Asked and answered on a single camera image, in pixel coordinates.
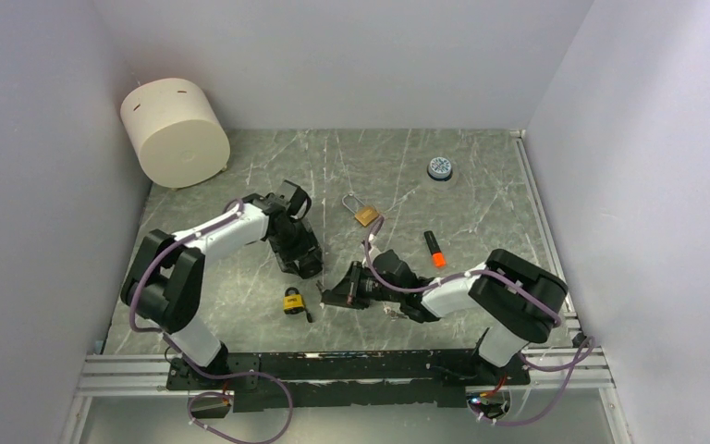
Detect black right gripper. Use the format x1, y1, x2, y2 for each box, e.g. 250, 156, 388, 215
323, 261, 403, 310

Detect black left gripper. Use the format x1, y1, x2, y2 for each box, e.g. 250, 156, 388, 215
268, 216, 322, 276

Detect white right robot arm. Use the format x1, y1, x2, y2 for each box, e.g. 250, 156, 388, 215
317, 249, 569, 384

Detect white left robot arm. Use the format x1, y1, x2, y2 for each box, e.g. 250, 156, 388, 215
120, 180, 324, 389

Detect yellow black padlock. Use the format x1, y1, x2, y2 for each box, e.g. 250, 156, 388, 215
282, 287, 313, 323

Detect small silver keys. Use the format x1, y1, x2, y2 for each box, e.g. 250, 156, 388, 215
384, 307, 408, 320

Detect small brass padlock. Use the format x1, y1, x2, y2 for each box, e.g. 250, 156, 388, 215
341, 193, 380, 227

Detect orange black marker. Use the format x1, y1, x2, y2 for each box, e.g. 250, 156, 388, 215
423, 230, 447, 268

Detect cream cylindrical container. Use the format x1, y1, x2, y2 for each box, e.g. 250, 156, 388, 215
120, 78, 231, 189

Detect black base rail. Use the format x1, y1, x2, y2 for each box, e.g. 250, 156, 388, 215
165, 349, 531, 413

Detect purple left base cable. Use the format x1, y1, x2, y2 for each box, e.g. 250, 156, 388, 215
186, 367, 298, 444

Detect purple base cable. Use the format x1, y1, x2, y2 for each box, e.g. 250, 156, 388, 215
468, 333, 596, 429
186, 367, 298, 444

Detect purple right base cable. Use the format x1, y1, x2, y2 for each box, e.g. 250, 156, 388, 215
468, 333, 596, 429

